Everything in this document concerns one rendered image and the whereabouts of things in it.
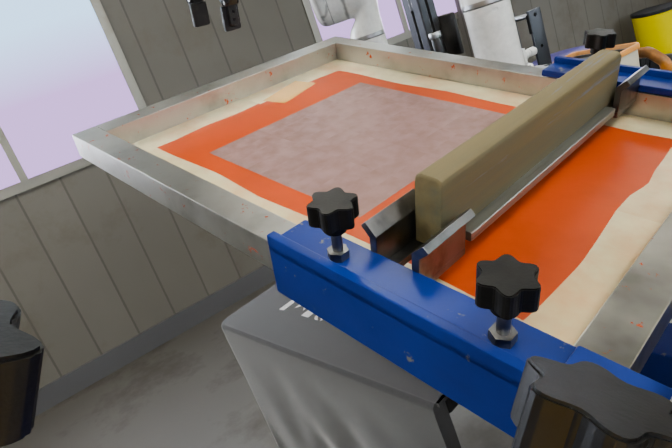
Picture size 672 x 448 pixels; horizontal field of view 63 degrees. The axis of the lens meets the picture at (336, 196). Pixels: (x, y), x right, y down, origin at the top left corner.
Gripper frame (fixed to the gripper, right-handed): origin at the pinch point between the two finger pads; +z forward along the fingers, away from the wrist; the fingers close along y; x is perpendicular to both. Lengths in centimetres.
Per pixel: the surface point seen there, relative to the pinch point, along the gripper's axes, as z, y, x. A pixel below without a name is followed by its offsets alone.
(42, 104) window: 61, 213, -26
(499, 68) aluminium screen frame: 10.7, -39.2, -26.7
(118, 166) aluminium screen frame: 12.2, -13.0, 28.5
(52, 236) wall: 124, 200, -4
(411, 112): 14.2, -32.8, -11.2
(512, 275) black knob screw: 5, -70, 27
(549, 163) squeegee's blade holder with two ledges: 11, -61, 0
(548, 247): 15, -65, 9
